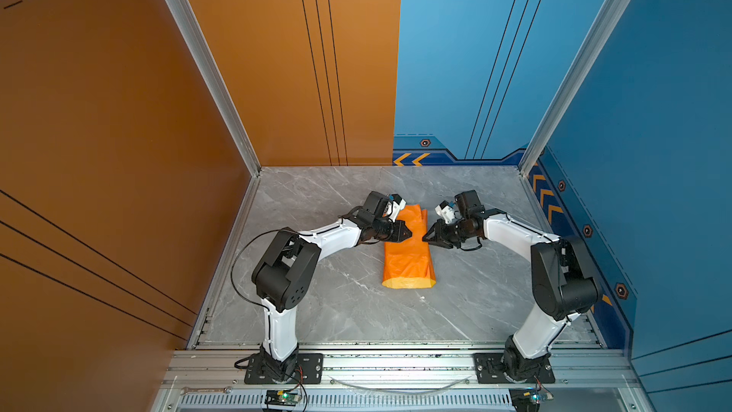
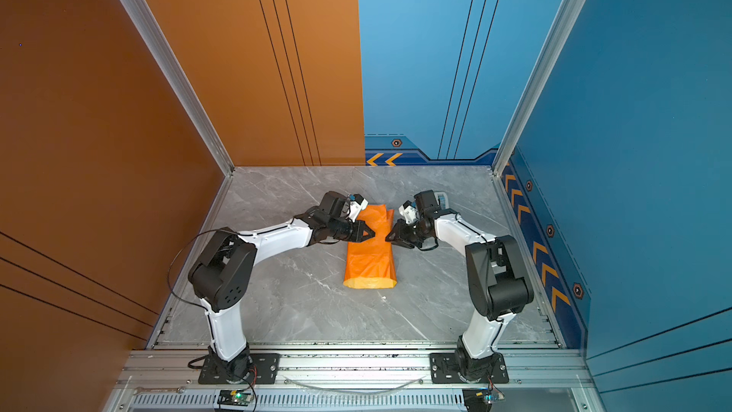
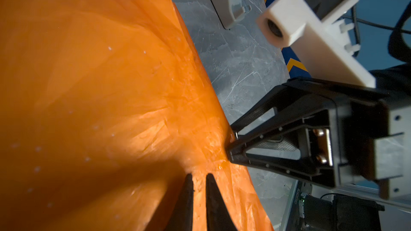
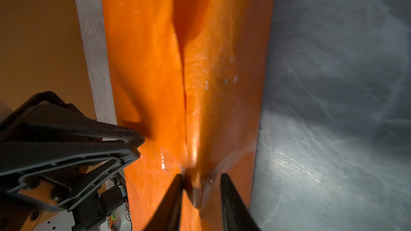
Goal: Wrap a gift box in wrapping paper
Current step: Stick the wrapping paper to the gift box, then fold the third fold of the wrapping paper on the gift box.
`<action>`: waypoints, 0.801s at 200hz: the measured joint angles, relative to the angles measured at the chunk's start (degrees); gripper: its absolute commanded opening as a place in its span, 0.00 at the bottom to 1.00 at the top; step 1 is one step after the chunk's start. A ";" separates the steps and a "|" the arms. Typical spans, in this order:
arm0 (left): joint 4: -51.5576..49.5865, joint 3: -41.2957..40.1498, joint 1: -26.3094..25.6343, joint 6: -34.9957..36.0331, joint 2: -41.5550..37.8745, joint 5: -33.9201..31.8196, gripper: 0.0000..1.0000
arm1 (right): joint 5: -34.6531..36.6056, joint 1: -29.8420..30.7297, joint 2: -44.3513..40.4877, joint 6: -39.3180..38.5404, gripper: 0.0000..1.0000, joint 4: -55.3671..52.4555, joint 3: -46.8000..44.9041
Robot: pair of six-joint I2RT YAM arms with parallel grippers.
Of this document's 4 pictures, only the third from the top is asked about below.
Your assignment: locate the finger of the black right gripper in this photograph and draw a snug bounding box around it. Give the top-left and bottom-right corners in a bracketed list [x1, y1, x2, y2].
[231, 78, 334, 135]

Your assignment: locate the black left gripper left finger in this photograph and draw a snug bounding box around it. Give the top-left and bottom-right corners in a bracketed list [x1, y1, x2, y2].
[164, 173, 194, 231]

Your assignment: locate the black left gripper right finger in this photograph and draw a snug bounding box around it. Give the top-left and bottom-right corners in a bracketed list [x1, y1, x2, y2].
[206, 173, 237, 231]

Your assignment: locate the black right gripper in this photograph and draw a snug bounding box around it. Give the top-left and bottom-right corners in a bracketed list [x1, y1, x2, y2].
[226, 85, 411, 199]

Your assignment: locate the yellow wrapping paper sheet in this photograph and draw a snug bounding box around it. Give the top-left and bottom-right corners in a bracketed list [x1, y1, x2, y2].
[1, 0, 273, 231]

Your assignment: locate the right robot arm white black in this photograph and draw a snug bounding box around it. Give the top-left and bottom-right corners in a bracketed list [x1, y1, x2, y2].
[226, 7, 411, 200]

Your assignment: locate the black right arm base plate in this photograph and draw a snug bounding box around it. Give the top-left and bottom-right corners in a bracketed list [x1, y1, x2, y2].
[280, 181, 385, 231]

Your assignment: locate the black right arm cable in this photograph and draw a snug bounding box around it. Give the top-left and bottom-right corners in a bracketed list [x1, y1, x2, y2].
[341, 0, 411, 49]

